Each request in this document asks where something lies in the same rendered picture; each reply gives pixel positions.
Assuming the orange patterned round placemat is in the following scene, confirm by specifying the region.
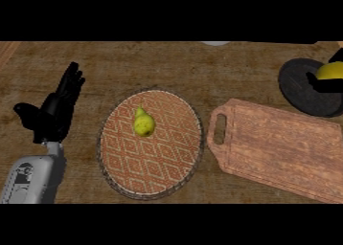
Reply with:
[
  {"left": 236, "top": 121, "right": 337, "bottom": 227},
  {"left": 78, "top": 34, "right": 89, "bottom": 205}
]
[{"left": 96, "top": 87, "right": 205, "bottom": 201}]

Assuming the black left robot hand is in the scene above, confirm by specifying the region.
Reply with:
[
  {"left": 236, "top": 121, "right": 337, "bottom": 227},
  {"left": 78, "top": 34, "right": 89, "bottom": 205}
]
[{"left": 12, "top": 61, "right": 86, "bottom": 145}]

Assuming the black round pan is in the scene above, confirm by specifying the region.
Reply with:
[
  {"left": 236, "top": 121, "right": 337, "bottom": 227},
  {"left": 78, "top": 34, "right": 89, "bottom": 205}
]
[{"left": 278, "top": 57, "right": 343, "bottom": 119}]

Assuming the pale grey round object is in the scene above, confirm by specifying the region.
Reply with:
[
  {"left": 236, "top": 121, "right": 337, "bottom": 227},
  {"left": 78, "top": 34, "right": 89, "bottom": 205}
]
[{"left": 199, "top": 40, "right": 230, "bottom": 47}]

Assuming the brown wooden cutting board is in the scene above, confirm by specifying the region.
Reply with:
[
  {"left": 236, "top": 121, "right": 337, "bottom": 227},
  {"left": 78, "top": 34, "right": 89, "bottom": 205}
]
[{"left": 205, "top": 98, "right": 343, "bottom": 205}]

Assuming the yellow lemon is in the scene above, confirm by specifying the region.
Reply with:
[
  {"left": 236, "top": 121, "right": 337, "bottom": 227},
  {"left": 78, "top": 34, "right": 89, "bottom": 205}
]
[{"left": 314, "top": 61, "right": 343, "bottom": 81}]

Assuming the yellow-green pear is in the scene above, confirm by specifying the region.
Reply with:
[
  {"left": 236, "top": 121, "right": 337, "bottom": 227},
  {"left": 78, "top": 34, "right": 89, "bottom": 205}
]
[{"left": 131, "top": 105, "right": 157, "bottom": 138}]

